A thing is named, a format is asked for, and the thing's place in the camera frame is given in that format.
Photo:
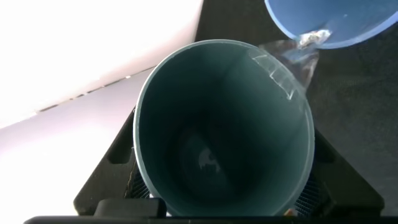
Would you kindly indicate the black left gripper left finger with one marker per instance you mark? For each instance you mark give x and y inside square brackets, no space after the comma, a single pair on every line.
[105,186]

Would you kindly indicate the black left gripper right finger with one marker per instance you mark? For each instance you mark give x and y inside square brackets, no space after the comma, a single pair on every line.
[342,193]

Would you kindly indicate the teal plastic cup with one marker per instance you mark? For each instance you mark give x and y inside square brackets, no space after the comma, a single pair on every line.
[224,130]

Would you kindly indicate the clear poured water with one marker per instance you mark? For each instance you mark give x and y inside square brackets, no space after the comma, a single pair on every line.
[301,59]

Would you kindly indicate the black table cloth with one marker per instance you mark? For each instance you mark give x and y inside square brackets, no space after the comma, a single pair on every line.
[357,109]

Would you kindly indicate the light blue plastic cup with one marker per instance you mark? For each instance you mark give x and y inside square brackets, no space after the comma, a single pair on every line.
[326,15]

